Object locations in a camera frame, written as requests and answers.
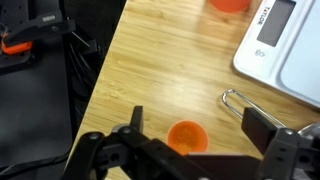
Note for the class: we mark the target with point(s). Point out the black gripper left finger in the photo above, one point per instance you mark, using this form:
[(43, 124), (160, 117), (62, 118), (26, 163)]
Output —
[(110, 160)]

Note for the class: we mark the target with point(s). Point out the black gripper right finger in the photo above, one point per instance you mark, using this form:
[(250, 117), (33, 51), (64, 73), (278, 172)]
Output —
[(286, 153)]

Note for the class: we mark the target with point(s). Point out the small orange cup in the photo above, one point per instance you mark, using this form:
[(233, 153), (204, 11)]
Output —
[(186, 136)]

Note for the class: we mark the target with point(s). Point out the metal strainer dish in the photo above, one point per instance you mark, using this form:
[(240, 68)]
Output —
[(313, 128)]

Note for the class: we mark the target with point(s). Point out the white kitchen scale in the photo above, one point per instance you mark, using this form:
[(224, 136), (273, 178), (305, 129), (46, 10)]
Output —
[(266, 63)]

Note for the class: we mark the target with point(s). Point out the black orange bar clamp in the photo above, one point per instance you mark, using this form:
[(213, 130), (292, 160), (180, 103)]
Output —
[(36, 28)]

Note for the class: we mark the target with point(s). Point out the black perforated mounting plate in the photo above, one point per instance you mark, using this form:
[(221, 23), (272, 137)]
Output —
[(15, 10)]

